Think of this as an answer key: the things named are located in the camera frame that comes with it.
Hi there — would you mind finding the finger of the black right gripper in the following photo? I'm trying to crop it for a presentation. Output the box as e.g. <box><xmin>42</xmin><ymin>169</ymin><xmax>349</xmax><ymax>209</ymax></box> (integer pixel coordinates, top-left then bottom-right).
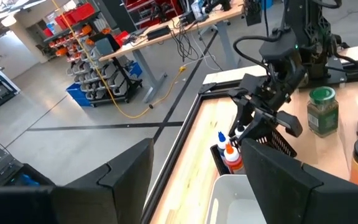
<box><xmin>242</xmin><ymin>113</ymin><xmax>276</xmax><ymax>146</ymax></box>
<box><xmin>231</xmin><ymin>99</ymin><xmax>254</xmax><ymax>131</ymax></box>

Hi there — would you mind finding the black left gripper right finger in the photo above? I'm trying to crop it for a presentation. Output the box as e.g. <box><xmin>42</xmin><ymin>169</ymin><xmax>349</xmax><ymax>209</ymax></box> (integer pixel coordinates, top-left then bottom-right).
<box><xmin>240</xmin><ymin>138</ymin><xmax>358</xmax><ymax>224</ymax></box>

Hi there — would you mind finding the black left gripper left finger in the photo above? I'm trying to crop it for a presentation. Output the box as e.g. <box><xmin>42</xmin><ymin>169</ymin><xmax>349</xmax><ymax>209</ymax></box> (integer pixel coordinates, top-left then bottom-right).
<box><xmin>50</xmin><ymin>138</ymin><xmax>155</xmax><ymax>224</ymax></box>

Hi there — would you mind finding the black ink bottle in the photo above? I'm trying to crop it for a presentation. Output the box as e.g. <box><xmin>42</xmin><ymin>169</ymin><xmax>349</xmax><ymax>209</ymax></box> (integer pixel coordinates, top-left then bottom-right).
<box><xmin>234</xmin><ymin>124</ymin><xmax>247</xmax><ymax>139</ymax></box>

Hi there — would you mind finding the black mesh basket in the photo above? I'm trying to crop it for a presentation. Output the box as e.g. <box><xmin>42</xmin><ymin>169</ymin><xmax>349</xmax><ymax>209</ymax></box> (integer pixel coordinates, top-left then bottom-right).
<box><xmin>209</xmin><ymin>124</ymin><xmax>298</xmax><ymax>177</ymax></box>

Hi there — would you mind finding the blue ink bottle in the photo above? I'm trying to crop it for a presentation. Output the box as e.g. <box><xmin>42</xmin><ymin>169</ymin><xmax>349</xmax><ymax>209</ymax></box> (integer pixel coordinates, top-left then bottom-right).
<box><xmin>216</xmin><ymin>131</ymin><xmax>229</xmax><ymax>156</ymax></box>

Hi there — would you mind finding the red ink bottle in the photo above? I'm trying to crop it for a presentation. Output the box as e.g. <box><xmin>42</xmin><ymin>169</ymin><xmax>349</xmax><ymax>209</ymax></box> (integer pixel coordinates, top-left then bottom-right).
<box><xmin>223</xmin><ymin>142</ymin><xmax>245</xmax><ymax>175</ymax></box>

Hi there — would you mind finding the green-lid spice jar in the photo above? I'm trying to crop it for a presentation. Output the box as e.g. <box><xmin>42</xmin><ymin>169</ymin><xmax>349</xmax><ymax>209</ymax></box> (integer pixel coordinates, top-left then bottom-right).
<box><xmin>306</xmin><ymin>86</ymin><xmax>340</xmax><ymax>138</ymax></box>

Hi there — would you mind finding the light grey plastic bin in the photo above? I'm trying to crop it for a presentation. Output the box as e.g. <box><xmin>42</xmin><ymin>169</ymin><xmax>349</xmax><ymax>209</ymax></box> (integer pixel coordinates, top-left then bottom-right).
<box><xmin>205</xmin><ymin>174</ymin><xmax>269</xmax><ymax>224</ymax></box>

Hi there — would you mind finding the wooden workbench with grey legs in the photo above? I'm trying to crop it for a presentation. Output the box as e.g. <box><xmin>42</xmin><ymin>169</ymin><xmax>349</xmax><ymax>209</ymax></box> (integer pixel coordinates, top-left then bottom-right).
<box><xmin>99</xmin><ymin>0</ymin><xmax>246</xmax><ymax>104</ymax></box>

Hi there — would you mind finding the blue storage bin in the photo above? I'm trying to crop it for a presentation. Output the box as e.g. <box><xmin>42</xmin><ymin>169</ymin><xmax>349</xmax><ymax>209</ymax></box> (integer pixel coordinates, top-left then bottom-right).
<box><xmin>66</xmin><ymin>83</ymin><xmax>93</xmax><ymax>107</ymax></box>

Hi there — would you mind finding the black power brick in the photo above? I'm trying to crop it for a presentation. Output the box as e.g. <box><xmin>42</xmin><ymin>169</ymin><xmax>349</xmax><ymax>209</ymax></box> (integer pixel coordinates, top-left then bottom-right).
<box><xmin>146</xmin><ymin>26</ymin><xmax>172</xmax><ymax>42</ymax></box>

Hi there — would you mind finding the rack of grey parts bins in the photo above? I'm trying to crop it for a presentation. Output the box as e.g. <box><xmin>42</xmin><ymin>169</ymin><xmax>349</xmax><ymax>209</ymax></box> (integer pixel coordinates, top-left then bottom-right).
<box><xmin>65</xmin><ymin>29</ymin><xmax>143</xmax><ymax>108</ymax></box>

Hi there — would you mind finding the red tool cabinet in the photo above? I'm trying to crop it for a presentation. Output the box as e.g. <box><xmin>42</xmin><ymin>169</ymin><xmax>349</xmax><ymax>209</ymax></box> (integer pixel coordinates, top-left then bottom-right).
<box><xmin>124</xmin><ymin>0</ymin><xmax>186</xmax><ymax>29</ymax></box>

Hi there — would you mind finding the shelf with red bins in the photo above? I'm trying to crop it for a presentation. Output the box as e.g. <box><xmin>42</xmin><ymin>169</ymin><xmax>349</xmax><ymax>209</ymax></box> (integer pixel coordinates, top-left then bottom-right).
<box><xmin>42</xmin><ymin>2</ymin><xmax>104</xmax><ymax>58</ymax></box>

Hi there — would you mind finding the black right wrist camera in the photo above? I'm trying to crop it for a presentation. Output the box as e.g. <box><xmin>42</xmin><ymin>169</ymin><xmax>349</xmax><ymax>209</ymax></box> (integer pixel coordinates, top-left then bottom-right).
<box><xmin>259</xmin><ymin>29</ymin><xmax>298</xmax><ymax>63</ymax></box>

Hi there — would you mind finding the yellow extension cable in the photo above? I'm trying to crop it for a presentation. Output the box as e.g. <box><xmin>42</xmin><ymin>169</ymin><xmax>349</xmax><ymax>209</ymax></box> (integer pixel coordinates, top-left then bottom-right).
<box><xmin>50</xmin><ymin>0</ymin><xmax>188</xmax><ymax>119</ymax></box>

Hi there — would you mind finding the hanging black cable bunch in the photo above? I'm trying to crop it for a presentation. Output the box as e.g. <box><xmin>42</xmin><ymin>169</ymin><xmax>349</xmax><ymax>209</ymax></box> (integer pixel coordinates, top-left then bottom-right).
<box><xmin>168</xmin><ymin>18</ymin><xmax>198</xmax><ymax>63</ymax></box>

